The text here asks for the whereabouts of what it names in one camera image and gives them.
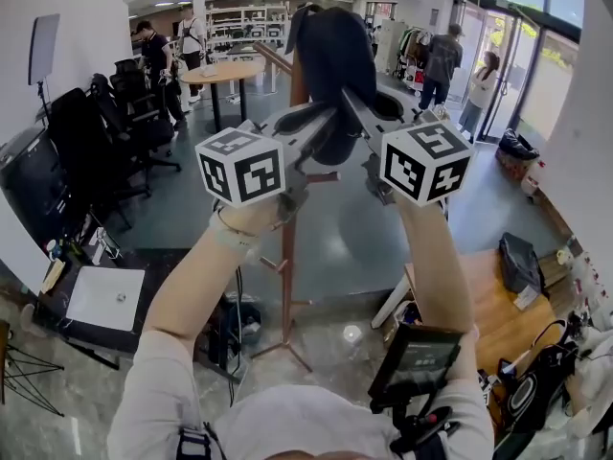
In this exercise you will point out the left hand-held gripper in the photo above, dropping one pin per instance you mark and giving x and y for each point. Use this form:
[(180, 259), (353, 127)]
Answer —
[(239, 166)]

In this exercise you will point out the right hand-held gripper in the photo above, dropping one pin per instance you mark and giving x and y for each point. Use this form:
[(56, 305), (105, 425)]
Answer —
[(421, 161)]

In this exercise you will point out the dark navy cloth garment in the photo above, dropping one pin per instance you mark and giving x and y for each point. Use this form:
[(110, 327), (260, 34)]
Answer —
[(335, 55)]

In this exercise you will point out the wooden coat rack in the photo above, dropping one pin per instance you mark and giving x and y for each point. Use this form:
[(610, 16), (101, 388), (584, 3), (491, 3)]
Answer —
[(287, 276)]

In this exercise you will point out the person's right forearm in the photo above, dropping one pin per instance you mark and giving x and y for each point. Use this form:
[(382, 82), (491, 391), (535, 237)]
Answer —
[(431, 266)]

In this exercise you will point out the person's left forearm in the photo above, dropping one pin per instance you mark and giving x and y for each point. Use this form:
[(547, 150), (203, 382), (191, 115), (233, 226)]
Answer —
[(191, 285)]

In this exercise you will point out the clothing rack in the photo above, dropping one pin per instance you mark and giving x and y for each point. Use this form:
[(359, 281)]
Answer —
[(412, 51)]

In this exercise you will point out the round wooden table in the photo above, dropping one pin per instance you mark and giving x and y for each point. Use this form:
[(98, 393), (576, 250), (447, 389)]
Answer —
[(220, 72)]

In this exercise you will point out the white wristband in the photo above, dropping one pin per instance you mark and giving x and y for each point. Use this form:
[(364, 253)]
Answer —
[(234, 237)]

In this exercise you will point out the white shelving unit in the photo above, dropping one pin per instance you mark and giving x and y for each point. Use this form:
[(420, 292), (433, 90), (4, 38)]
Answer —
[(239, 17)]

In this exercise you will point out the patterned box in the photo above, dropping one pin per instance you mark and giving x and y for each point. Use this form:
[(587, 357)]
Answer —
[(515, 168)]

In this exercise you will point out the glass entrance door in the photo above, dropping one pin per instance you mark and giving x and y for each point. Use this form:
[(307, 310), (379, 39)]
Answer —
[(527, 89)]

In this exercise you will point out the black office chair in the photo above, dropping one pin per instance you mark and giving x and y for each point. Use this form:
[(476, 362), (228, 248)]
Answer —
[(81, 151), (143, 113)]

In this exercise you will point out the white jug red label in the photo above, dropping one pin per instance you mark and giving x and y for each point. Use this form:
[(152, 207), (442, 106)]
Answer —
[(532, 180)]

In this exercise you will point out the black marble table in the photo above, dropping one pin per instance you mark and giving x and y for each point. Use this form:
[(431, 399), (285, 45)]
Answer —
[(153, 259)]

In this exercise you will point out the black trash bin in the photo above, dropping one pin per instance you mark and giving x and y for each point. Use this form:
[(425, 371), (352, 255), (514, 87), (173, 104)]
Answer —
[(246, 324)]

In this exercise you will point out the grey bag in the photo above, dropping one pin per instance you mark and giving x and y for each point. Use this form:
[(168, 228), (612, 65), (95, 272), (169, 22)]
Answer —
[(519, 264)]

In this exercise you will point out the small cream mug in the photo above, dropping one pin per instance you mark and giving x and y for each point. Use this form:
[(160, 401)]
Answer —
[(563, 255)]

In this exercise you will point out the white paper label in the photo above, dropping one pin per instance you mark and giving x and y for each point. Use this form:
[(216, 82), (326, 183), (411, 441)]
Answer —
[(527, 299)]

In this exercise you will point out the curved wooden desk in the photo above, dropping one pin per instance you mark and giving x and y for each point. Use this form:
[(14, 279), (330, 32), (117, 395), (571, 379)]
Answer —
[(493, 324)]

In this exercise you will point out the black chest-mounted monitor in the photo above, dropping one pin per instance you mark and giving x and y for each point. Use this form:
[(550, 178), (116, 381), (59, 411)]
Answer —
[(416, 357)]

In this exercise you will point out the white square sink basin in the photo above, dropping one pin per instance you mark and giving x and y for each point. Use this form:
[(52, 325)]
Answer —
[(105, 300)]

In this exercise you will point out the studio light panel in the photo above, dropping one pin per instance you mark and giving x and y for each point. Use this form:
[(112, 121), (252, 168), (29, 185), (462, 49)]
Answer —
[(44, 48)]

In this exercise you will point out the blue white mug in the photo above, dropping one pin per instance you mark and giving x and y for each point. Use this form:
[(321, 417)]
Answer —
[(52, 248)]

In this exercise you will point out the person's white shirt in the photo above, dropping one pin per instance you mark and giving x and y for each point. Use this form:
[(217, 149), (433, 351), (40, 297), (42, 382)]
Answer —
[(306, 415)]

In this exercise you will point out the spare hand-held gripper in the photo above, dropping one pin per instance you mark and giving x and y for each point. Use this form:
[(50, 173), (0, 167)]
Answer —
[(487, 386)]

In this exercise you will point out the white panel board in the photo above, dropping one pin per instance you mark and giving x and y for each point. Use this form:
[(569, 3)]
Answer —
[(19, 252)]

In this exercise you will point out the black backpack white trim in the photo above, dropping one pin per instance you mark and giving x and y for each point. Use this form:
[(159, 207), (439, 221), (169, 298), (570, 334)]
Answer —
[(541, 381)]

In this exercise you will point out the terracotta pot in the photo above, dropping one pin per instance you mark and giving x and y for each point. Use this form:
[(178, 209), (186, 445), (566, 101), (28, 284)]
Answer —
[(28, 319)]

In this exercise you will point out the brown wooden panel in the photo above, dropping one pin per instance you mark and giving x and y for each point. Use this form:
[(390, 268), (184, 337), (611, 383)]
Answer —
[(3, 362)]

